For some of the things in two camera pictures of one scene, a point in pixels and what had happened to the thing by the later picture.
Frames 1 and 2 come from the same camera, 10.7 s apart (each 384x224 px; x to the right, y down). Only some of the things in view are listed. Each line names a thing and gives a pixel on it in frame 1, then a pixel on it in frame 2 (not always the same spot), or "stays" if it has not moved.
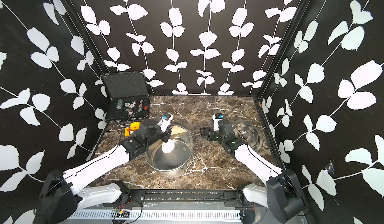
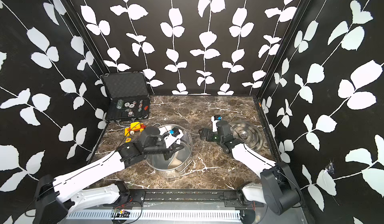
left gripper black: (167, 134) → (171, 149)
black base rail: (180, 199) stays
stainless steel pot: (174, 164) stays
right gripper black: (206, 130) stays
